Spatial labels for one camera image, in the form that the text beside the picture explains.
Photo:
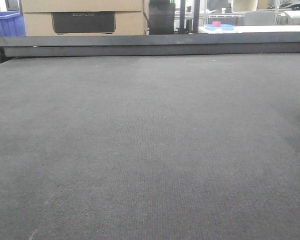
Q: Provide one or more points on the large cardboard Ecoflow box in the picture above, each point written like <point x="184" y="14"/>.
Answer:
<point x="85" y="17"/>

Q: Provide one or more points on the blue flat tray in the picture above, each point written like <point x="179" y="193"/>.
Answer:
<point x="225" y="27"/>

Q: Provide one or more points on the pink block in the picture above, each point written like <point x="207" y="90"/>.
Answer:
<point x="216" y="24"/>

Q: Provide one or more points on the white square bin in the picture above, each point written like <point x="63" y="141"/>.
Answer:
<point x="240" y="6"/>

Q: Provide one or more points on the grey chair back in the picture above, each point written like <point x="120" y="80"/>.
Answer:
<point x="259" y="18"/>

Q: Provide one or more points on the blue plastic crate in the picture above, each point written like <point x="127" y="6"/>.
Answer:
<point x="12" y="24"/>

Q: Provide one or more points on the black shelf upright post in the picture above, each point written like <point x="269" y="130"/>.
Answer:
<point x="196" y="16"/>

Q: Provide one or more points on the black conveyor end rail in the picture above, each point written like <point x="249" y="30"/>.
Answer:
<point x="152" y="45"/>

